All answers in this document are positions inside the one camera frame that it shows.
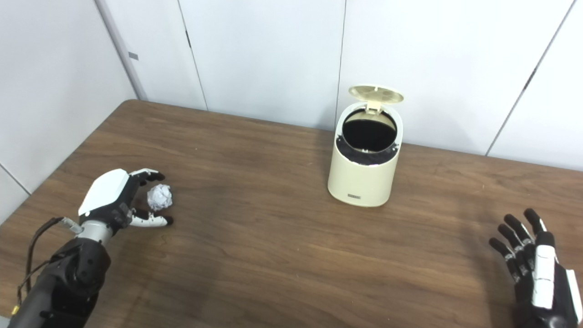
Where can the white paper ball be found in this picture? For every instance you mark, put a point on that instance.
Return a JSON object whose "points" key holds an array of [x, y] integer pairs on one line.
{"points": [[160, 197]]}

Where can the cream round bin lid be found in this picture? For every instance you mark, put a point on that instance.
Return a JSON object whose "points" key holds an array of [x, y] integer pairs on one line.
{"points": [[375, 93]]}

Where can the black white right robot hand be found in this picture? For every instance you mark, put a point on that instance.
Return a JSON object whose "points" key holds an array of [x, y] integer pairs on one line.
{"points": [[544, 273]]}

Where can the grey wall corner strip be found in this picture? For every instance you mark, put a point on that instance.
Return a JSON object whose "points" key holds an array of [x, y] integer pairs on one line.
{"points": [[120, 50]]}

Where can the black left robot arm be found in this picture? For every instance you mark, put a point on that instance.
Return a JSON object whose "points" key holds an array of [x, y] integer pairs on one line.
{"points": [[68, 278]]}

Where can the cream-colored desktop bin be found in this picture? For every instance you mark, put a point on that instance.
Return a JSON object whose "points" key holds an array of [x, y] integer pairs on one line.
{"points": [[362, 182]]}

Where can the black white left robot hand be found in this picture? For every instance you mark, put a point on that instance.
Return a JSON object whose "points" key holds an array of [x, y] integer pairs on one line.
{"points": [[107, 191]]}

